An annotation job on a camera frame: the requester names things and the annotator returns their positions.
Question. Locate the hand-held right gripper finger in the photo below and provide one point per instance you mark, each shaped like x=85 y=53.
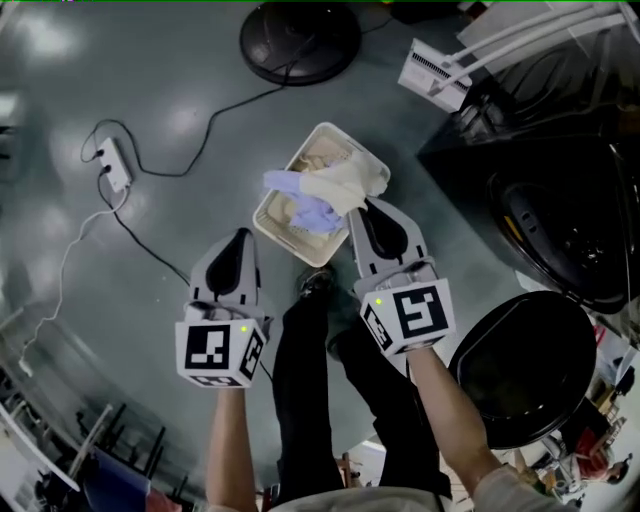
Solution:
x=417 y=245
x=361 y=250

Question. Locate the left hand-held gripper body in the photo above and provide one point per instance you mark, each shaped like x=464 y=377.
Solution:
x=207 y=350

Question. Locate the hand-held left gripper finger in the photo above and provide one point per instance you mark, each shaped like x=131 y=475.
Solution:
x=254 y=299
x=197 y=287

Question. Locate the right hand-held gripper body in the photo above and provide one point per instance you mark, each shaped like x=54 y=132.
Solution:
x=420 y=310

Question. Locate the lavender clothes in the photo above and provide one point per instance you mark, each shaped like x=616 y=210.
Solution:
x=310 y=215

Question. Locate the white clothes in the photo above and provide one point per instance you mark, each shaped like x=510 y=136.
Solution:
x=345 y=185

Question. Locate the black washing machine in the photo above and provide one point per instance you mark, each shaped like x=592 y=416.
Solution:
x=460 y=165

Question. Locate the cream plastic laundry basket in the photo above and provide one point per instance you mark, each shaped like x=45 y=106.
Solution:
x=325 y=137

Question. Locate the person's right forearm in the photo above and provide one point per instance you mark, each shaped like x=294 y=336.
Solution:
x=450 y=420

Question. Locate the person's left forearm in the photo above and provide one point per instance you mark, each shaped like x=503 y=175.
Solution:
x=232 y=445

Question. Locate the person's left black shoe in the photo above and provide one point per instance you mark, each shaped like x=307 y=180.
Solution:
x=316 y=282

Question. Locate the person's right leg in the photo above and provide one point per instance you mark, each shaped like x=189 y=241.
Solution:
x=385 y=410

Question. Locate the person's leg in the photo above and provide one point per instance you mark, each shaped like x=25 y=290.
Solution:
x=385 y=410
x=305 y=400

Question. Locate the person's left leg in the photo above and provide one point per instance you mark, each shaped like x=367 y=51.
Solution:
x=305 y=400

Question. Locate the black chair frames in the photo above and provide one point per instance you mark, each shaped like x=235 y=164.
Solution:
x=140 y=450

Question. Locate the white power strip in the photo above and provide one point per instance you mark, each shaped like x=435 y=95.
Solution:
x=115 y=165

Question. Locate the brown wooden stool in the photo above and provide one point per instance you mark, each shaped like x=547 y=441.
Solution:
x=350 y=470

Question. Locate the person's white shirt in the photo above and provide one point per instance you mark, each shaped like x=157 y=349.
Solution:
x=375 y=500

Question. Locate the black pedestal fan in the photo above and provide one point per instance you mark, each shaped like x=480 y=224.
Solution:
x=300 y=45

